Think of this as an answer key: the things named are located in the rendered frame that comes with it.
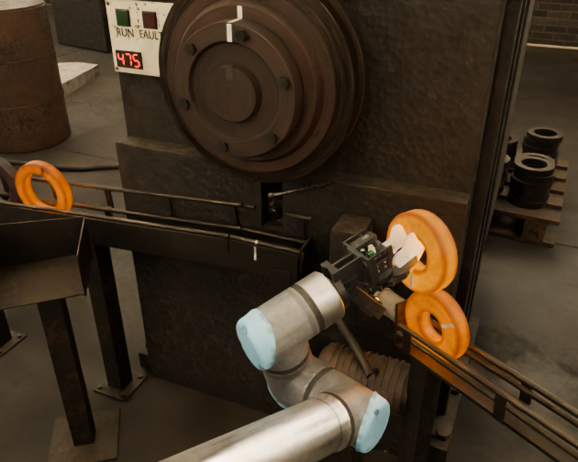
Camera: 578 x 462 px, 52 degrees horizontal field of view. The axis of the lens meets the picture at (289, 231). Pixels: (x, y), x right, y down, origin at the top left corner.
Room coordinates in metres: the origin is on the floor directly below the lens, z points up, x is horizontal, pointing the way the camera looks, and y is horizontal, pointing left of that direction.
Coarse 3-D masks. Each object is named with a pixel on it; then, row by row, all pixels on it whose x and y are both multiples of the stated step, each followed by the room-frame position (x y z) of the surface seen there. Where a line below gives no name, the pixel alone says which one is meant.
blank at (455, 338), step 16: (416, 304) 0.99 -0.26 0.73; (432, 304) 0.95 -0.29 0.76; (448, 304) 0.93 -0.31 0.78; (416, 320) 0.98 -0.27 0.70; (448, 320) 0.91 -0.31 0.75; (464, 320) 0.91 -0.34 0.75; (432, 336) 0.96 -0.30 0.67; (448, 336) 0.91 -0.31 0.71; (464, 336) 0.89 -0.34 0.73; (448, 352) 0.90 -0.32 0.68; (464, 352) 0.90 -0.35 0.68
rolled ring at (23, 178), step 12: (24, 168) 1.59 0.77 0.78; (36, 168) 1.57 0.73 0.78; (48, 168) 1.57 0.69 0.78; (24, 180) 1.59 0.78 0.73; (48, 180) 1.56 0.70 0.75; (60, 180) 1.56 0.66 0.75; (24, 192) 1.60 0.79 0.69; (60, 192) 1.55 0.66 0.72; (36, 204) 1.59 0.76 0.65; (60, 204) 1.55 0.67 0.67
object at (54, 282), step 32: (0, 224) 1.35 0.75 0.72; (32, 224) 1.37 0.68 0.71; (64, 224) 1.38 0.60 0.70; (0, 256) 1.35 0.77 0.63; (32, 256) 1.36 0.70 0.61; (64, 256) 1.38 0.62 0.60; (0, 288) 1.25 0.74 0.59; (32, 288) 1.24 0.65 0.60; (64, 288) 1.23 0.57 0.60; (64, 320) 1.25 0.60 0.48; (64, 352) 1.25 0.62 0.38; (64, 384) 1.24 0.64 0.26; (64, 416) 1.36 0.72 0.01; (96, 416) 1.36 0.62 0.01; (64, 448) 1.23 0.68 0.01; (96, 448) 1.23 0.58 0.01
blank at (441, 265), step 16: (400, 224) 0.95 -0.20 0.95; (416, 224) 0.92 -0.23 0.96; (432, 224) 0.89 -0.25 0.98; (432, 240) 0.88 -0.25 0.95; (448, 240) 0.87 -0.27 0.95; (432, 256) 0.87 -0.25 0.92; (448, 256) 0.86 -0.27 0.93; (416, 272) 0.90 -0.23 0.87; (432, 272) 0.87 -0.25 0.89; (448, 272) 0.85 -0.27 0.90; (416, 288) 0.90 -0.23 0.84; (432, 288) 0.86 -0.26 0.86
